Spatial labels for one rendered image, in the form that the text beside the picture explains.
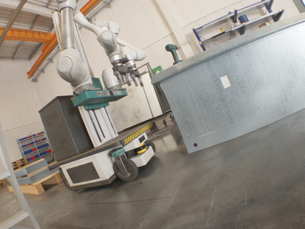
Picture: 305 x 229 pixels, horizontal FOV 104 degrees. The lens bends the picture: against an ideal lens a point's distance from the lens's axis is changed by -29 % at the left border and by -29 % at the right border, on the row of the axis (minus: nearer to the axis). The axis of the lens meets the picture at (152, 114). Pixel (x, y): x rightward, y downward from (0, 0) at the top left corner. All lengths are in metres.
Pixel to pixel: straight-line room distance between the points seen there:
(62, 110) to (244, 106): 1.41
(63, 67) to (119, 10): 7.01
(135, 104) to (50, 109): 2.88
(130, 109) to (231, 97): 3.30
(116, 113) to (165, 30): 3.71
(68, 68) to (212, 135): 1.07
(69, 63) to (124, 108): 3.38
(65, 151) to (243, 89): 1.50
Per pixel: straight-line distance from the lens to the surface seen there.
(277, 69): 1.31
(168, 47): 1.45
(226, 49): 1.17
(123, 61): 1.22
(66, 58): 1.07
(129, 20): 7.45
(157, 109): 3.94
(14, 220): 0.91
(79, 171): 1.40
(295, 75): 1.37
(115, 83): 1.65
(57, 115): 1.51
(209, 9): 6.53
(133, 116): 4.16
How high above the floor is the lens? 0.41
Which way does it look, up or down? 1 degrees down
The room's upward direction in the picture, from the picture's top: 23 degrees counter-clockwise
